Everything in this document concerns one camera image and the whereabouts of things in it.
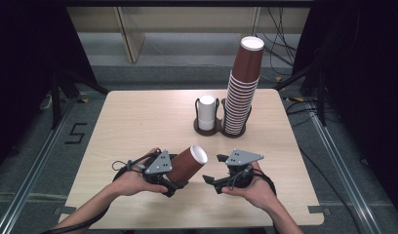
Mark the aluminium floor rail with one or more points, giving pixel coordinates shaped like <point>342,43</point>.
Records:
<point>34,175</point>
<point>346,169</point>

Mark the black metal stand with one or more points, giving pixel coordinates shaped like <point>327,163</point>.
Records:
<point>57,97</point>
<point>320,97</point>

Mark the white paper cup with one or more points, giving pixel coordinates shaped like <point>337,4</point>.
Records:
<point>206,125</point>
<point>206,107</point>

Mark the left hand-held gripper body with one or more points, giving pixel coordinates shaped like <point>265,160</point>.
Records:
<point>159,165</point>

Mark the brown paper cup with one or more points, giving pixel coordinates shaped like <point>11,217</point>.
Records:
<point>184,165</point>

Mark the beige wooden board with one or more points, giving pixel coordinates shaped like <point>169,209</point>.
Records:
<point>130,32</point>

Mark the grey tape tab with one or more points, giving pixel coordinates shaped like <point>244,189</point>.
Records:
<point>319,210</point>
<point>65,210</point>

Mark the person's right hand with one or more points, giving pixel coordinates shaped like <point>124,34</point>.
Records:
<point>260,193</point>

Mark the person's left hand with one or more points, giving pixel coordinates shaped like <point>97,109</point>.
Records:
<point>132,183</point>

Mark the stack of brown cups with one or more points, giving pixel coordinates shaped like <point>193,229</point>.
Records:
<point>241,97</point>

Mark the dark brown cup holder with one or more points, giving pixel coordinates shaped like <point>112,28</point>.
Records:
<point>219,128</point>

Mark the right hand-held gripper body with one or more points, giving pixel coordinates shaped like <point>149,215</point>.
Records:
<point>241,157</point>

